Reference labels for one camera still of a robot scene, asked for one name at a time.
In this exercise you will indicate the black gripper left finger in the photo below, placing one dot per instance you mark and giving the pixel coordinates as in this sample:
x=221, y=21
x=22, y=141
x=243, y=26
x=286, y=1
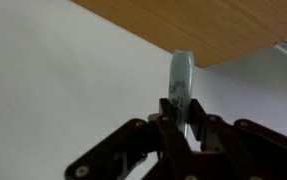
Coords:
x=169, y=133

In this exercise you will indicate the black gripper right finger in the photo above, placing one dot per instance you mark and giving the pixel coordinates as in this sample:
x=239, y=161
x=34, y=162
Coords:
x=216, y=133

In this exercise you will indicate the white marker with red cap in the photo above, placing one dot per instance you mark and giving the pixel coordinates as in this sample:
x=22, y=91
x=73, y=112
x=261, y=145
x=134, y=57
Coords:
x=182, y=83

